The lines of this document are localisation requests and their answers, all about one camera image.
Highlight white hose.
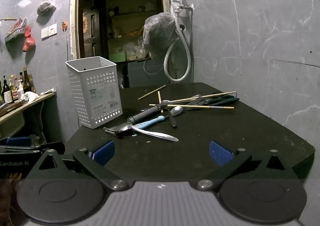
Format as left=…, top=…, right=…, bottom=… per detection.
left=164, top=14, right=192, bottom=82

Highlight kitchen counter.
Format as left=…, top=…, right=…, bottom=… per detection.
left=0, top=91, right=57, bottom=123

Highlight green box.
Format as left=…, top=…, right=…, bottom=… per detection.
left=109, top=53, right=127, bottom=63

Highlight wooden shelf unit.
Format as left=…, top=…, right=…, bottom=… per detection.
left=101, top=0, right=163, bottom=62

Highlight grey cabinet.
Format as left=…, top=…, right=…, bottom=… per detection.
left=127, top=58, right=171, bottom=88

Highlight white perforated utensil basket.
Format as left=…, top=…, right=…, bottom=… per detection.
left=65, top=56, right=123, bottom=129

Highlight metal wall faucet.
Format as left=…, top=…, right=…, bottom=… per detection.
left=172, top=0, right=193, bottom=17

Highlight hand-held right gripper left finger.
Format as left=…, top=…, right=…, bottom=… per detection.
left=26, top=140, right=129, bottom=191

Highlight dark wooden door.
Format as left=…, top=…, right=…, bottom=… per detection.
left=82, top=0, right=102, bottom=59

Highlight dark green utensil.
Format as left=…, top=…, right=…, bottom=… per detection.
left=186, top=94, right=240, bottom=107

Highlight thin white wire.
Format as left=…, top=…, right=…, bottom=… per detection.
left=143, top=57, right=166, bottom=76

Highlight wall rack with red packets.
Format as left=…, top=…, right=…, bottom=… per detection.
left=4, top=18, right=27, bottom=43

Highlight door poster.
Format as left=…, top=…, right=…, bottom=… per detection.
left=83, top=14, right=94, bottom=40

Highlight white cloth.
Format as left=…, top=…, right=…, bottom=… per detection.
left=21, top=91, right=40, bottom=103

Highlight wooden cutting board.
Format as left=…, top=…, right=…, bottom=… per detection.
left=0, top=101, right=26, bottom=117

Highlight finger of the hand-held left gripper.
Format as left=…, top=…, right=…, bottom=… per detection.
left=0, top=135, right=40, bottom=147
left=0, top=142, right=66, bottom=155

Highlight long metal spoon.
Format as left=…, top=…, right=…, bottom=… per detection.
left=112, top=122, right=179, bottom=142

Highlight red plastic bag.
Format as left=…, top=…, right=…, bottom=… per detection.
left=22, top=26, right=36, bottom=52

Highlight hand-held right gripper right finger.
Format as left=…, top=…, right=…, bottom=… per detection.
left=196, top=140, right=297, bottom=191

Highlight hanging bag of dark contents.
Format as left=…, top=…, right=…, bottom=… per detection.
left=37, top=0, right=56, bottom=16

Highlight black handled metal tool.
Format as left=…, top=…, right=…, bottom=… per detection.
left=104, top=106, right=161, bottom=140

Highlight row of condiment bottles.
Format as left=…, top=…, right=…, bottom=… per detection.
left=0, top=66, right=37, bottom=106

